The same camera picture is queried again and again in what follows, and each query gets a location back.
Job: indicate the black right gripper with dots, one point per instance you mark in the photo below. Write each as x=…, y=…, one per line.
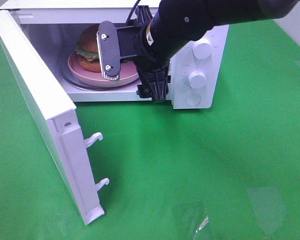
x=129, y=43

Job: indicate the pink plate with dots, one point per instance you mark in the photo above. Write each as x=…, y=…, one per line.
x=128, y=74

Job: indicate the burger with lettuce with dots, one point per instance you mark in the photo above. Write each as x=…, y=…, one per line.
x=87, y=50

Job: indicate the round door release button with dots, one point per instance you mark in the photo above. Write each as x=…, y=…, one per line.
x=193, y=99

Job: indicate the white microwave door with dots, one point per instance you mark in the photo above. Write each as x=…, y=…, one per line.
x=55, y=116

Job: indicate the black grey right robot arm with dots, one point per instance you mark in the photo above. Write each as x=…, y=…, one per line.
x=150, y=40

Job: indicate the white microwave oven body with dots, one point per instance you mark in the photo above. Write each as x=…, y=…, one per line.
x=53, y=27

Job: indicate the glass microwave turntable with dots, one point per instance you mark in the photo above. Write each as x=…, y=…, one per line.
x=66, y=74

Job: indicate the green table mat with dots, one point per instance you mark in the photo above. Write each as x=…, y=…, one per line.
x=230, y=172

